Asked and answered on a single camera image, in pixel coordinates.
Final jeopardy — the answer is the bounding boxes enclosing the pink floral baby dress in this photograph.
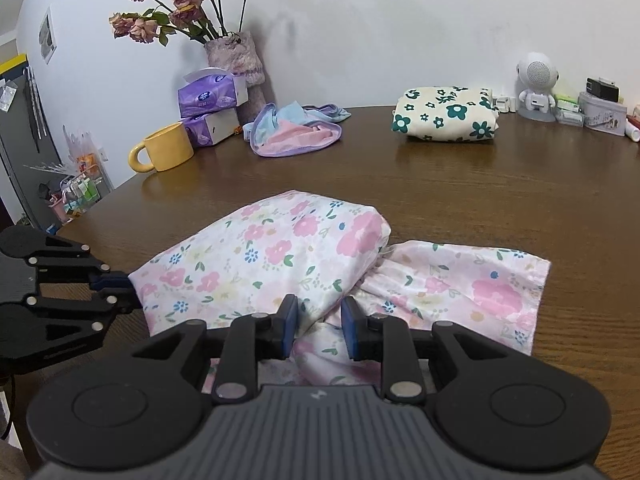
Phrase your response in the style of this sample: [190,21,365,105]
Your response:
[130,191,550,385]

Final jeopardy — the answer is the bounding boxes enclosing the cluttered storage rack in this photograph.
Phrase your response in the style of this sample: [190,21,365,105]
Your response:
[26,126,113,233]

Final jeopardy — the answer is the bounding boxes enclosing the grey refrigerator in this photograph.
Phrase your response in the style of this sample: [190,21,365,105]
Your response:
[1,54,63,230]

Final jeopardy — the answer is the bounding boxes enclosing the yellow ceramic mug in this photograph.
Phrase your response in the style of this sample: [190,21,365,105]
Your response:
[128,122,194,174]

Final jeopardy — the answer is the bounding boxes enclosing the lower purple tissue pack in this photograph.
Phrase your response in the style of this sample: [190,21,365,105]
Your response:
[182,108,240,150]

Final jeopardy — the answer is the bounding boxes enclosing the purple tissue pack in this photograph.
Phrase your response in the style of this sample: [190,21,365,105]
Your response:
[177,67,248,119]
[182,108,240,150]

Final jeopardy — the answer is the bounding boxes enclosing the upper purple tissue pack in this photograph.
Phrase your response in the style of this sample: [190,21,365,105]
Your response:
[177,67,248,119]

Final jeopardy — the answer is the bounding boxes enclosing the blue pink purple garment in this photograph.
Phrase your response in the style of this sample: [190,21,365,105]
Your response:
[243,101,352,158]

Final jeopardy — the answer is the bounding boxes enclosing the pink patterned flower vase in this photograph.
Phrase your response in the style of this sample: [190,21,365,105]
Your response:
[205,32,267,125]

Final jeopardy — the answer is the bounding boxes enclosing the cream green-flower folded cloth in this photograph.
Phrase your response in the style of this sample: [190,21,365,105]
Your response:
[392,86,499,142]

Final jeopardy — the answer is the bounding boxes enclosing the white power strip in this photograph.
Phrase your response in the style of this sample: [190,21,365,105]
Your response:
[494,94,518,114]

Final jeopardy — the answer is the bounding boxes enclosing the white tube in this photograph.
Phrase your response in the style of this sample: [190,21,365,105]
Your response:
[625,124,640,143]

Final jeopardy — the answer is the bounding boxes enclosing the green white small boxes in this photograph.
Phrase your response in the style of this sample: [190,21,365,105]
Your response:
[553,93,585,127]

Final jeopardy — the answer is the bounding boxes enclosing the grey tin box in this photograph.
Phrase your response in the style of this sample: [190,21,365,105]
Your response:
[578,91,627,136]

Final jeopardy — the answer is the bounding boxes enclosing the dark red box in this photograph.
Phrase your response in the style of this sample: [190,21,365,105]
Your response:
[627,104,640,129]

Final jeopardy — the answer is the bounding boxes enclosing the black charger block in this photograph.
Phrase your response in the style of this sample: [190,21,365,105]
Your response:
[586,78,620,103]

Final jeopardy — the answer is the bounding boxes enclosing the white astronaut speaker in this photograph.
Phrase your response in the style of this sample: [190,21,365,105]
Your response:
[516,52,559,122]

